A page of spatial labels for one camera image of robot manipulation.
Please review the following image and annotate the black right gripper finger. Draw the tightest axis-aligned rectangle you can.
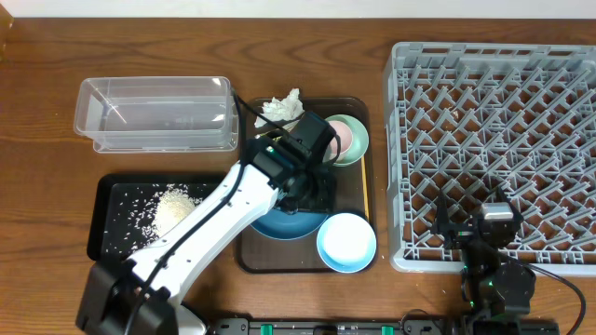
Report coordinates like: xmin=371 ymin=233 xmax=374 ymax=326
xmin=495 ymin=186 xmax=522 ymax=219
xmin=430 ymin=192 xmax=454 ymax=249

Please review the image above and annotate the yellow snack wrapper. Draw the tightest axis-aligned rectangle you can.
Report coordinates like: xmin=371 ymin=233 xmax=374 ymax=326
xmin=262 ymin=130 xmax=284 ymax=140

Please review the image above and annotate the pile of white rice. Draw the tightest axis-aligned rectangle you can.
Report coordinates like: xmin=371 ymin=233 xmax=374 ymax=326
xmin=102 ymin=183 xmax=207 ymax=258

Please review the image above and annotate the black plastic tray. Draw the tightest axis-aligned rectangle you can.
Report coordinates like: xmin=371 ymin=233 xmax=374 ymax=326
xmin=87 ymin=172 xmax=224 ymax=261

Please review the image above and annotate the pink cup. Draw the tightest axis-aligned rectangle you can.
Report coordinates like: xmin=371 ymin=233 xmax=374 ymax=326
xmin=329 ymin=120 xmax=353 ymax=161

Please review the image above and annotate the dark blue plate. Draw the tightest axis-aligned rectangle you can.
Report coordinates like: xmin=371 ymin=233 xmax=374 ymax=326
xmin=251 ymin=209 xmax=329 ymax=240

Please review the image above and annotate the crumpled white tissue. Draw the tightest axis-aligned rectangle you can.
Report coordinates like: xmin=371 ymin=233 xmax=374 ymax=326
xmin=262 ymin=88 xmax=305 ymax=131

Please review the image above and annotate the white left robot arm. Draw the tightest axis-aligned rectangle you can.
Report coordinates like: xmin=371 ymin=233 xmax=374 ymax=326
xmin=129 ymin=163 xmax=281 ymax=304

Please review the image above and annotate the wooden chopstick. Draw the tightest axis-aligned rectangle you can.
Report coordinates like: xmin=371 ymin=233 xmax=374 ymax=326
xmin=360 ymin=156 xmax=370 ymax=221

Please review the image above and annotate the clear plastic bin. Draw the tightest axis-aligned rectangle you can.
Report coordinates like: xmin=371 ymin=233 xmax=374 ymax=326
xmin=74 ymin=76 xmax=238 ymax=154

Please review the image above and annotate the grey dishwasher rack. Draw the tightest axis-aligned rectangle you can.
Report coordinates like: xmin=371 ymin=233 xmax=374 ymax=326
xmin=383 ymin=42 xmax=595 ymax=276

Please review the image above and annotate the green bowl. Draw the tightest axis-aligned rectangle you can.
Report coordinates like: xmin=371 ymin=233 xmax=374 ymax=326
xmin=323 ymin=114 xmax=369 ymax=167

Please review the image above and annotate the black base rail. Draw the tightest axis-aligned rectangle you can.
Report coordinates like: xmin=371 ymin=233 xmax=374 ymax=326
xmin=211 ymin=316 xmax=560 ymax=335

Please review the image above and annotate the light blue bowl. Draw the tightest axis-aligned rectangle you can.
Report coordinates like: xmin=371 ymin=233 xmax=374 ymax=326
xmin=316 ymin=212 xmax=377 ymax=274

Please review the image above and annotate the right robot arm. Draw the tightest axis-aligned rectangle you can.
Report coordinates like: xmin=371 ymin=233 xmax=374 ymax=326
xmin=431 ymin=188 xmax=535 ymax=334

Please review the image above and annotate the brown serving tray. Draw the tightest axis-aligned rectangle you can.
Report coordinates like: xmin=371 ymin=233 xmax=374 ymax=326
xmin=236 ymin=97 xmax=376 ymax=275

